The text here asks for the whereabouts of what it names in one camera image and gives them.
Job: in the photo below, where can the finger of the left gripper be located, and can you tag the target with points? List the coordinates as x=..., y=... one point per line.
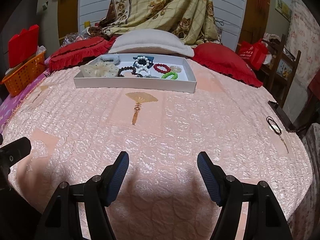
x=15, y=151

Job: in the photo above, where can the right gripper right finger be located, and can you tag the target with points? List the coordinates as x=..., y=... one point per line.
x=223, y=189

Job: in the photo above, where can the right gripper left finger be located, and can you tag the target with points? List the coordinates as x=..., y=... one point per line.
x=104, y=188

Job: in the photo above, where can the cream dotted scrunchie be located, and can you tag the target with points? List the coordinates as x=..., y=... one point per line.
x=100, y=69

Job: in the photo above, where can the grey fluffy hair scrunchie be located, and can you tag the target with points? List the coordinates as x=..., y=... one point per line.
x=112, y=58

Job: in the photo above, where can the dark blue hair claw clip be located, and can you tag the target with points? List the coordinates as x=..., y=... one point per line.
x=143, y=61

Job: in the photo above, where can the pink quilted bedspread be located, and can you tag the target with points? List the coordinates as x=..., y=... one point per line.
x=75, y=133

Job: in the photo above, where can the orange plastic basket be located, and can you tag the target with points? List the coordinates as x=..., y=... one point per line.
x=21, y=76

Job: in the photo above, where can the red box in basket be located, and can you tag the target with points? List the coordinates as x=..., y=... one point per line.
x=23, y=45

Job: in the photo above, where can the red frilled cushion left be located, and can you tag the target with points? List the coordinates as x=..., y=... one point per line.
x=79, y=52

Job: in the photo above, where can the red cushion right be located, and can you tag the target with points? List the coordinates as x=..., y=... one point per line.
x=223, y=60

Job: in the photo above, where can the white shallow cardboard tray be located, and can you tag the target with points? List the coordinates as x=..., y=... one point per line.
x=185, y=81

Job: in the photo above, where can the red shopping bag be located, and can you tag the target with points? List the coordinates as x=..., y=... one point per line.
x=253, y=54

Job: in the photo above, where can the wooden chair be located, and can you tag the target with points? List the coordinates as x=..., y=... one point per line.
x=279, y=74

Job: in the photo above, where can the clear plastic bag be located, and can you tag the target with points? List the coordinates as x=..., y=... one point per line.
x=74, y=37

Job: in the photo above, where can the white pillow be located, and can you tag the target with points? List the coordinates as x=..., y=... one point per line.
x=150, y=41

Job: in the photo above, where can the floral beige checked blanket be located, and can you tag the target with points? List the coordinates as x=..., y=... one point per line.
x=192, y=21

